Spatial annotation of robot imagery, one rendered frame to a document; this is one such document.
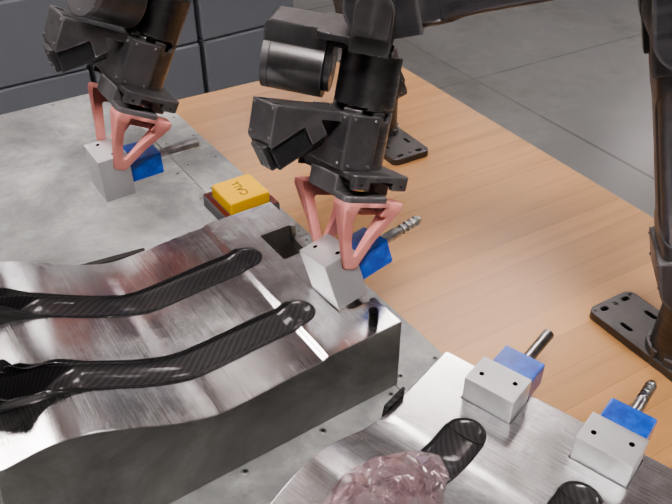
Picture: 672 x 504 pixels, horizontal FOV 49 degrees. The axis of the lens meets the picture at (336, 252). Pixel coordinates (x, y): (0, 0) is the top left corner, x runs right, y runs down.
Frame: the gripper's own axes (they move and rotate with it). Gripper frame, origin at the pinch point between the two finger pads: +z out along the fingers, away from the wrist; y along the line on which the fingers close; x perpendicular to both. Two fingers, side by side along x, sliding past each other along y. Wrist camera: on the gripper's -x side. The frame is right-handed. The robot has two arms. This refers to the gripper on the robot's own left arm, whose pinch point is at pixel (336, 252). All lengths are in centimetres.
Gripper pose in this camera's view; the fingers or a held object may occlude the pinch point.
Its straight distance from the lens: 73.4
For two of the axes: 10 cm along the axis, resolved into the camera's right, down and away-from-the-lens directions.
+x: 8.3, -0.2, 5.6
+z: -1.8, 9.4, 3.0
